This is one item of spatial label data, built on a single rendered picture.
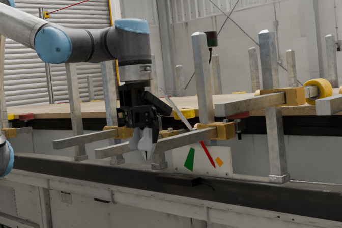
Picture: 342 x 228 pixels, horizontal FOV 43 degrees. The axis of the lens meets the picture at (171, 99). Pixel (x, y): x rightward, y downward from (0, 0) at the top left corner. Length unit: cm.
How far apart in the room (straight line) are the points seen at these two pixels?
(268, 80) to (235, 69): 927
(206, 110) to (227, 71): 930
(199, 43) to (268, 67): 26
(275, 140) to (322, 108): 42
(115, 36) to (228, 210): 68
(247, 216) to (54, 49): 78
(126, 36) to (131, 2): 1050
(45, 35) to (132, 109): 28
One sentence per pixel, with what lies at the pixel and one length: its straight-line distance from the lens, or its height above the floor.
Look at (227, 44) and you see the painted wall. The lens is 1067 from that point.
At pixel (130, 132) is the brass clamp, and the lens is 174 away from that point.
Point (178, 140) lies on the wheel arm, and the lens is 126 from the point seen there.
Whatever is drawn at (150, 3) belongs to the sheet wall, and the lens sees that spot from 1206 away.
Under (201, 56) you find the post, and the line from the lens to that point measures 141.
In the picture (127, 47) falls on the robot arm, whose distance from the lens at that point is 113.
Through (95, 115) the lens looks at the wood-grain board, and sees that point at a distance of 216.
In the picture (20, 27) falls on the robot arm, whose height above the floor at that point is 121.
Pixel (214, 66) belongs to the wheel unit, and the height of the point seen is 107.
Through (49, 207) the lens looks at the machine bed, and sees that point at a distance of 287.
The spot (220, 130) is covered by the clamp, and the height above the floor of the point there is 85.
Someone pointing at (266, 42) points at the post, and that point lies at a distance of 126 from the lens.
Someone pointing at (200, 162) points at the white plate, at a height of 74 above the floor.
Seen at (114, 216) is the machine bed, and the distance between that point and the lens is 234.
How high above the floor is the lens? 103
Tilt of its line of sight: 3 degrees down
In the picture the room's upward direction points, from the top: 6 degrees counter-clockwise
